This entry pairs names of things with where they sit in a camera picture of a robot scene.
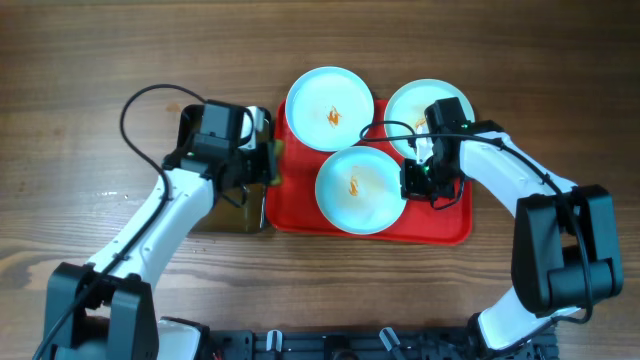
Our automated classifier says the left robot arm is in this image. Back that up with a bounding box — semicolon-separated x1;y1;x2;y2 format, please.
34;100;276;359

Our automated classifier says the red plastic tray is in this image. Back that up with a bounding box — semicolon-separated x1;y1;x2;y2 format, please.
265;104;473;246

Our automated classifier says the white plate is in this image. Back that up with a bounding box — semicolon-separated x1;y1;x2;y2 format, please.
285;66;375;152
315;146;407;235
384;79;475;130

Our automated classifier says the black water basin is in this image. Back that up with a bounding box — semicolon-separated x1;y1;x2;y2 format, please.
178;104;268;234

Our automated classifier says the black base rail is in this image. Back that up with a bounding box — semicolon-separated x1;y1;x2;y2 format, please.
203;327;560;360

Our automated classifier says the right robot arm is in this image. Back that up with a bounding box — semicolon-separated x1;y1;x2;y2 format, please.
400;97;624;359

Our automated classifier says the green yellow sponge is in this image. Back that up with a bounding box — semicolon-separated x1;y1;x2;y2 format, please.
269;139;284;186

